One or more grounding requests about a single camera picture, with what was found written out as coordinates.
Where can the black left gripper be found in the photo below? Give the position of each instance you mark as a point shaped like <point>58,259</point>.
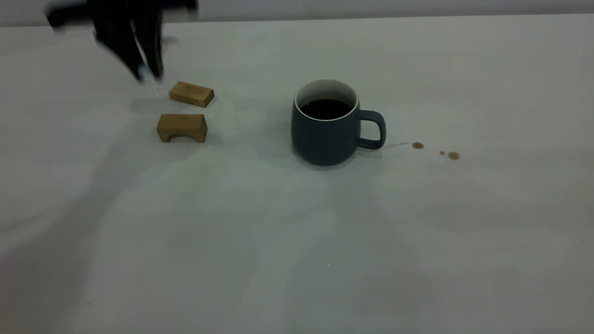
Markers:
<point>116,7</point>

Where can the rectangular wooden block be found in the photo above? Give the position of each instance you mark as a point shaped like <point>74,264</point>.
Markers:
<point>190,94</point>

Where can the dark grey ceramic mug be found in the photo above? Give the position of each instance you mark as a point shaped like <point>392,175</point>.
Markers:
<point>320,139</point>

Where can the dark coffee liquid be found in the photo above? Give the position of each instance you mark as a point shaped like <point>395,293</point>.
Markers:
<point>325,109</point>

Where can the streaked brown coffee stain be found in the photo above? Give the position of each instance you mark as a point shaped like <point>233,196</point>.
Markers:
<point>418,145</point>

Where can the round brown coffee stain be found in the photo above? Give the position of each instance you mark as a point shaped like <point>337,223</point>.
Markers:
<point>454,156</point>

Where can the arched wooden block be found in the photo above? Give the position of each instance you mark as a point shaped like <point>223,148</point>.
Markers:
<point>183,123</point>

